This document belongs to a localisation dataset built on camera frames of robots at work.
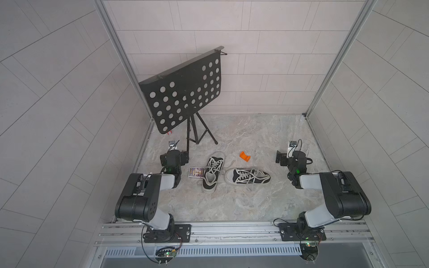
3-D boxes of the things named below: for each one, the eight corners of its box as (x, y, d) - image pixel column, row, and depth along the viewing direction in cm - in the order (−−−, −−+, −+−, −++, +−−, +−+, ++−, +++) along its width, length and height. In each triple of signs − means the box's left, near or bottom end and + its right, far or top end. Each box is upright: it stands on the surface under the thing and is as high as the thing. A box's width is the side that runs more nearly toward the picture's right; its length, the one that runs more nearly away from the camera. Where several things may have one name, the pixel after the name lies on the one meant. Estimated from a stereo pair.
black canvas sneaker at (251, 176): (225, 186, 86) (225, 181, 81) (225, 172, 91) (225, 166, 86) (268, 186, 86) (271, 181, 81) (265, 172, 91) (268, 166, 86)
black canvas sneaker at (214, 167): (198, 190, 85) (196, 184, 80) (213, 154, 99) (212, 148, 93) (214, 195, 83) (214, 190, 78) (227, 158, 97) (228, 152, 92)
